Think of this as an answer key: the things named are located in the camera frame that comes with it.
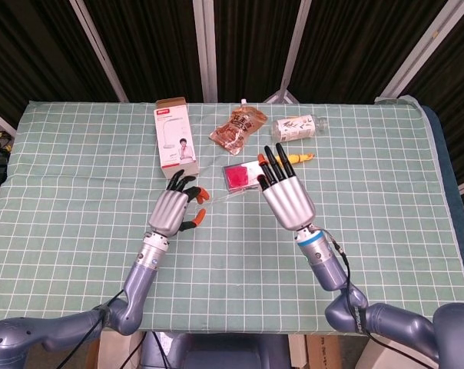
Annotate blue padded table edge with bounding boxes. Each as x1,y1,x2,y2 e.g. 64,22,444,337
419,105,464,247

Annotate green checked tablecloth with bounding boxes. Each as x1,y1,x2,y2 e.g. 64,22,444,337
0,95,464,344

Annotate narrow white box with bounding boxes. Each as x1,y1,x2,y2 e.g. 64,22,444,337
287,334,308,368

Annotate red item in clear case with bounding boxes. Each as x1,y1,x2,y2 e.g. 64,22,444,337
222,160,264,192

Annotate white carton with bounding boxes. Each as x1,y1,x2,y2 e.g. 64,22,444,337
354,340,433,369

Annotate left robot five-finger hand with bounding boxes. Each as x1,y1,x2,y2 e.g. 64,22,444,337
147,168,210,236

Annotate white metal partition frame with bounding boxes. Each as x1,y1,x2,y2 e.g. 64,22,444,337
378,0,464,99
69,0,130,103
263,0,313,104
192,0,219,103

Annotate white desk lamp box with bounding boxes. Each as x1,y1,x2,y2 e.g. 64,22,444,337
154,98,201,181

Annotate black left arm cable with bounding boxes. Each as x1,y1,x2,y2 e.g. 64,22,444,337
76,288,128,369

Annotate brown cardboard box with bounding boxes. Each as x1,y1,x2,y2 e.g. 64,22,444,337
306,334,343,369

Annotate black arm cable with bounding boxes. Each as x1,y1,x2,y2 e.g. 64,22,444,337
76,288,128,369
320,229,370,337

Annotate brown snack pouch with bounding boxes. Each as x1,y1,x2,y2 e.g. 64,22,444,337
210,98,269,155

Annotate clear bottle with white label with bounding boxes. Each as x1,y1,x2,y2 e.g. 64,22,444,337
270,114,329,144

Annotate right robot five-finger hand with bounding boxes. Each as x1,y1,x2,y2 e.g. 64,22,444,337
256,142,317,231

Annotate yellow rubber chicken toy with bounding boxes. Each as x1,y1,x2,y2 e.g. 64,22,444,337
280,152,317,167

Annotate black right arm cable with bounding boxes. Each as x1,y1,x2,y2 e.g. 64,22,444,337
320,229,370,337

